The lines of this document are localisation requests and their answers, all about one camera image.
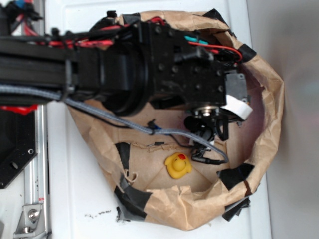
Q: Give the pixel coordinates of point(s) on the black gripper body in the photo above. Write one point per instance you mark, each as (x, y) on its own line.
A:
(194, 76)

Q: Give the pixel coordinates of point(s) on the yellow rubber duck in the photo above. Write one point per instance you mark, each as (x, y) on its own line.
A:
(178, 165)

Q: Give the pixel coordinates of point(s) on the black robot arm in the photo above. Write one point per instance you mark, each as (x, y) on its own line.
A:
(127, 67)

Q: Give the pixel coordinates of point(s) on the brown paper bin liner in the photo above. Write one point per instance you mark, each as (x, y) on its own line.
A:
(133, 162)

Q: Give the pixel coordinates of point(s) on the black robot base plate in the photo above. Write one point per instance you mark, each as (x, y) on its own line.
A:
(17, 144)

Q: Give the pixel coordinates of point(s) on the aluminium extrusion rail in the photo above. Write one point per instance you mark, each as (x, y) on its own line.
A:
(36, 173)

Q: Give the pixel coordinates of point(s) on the metal corner bracket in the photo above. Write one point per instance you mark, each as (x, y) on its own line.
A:
(31, 224)

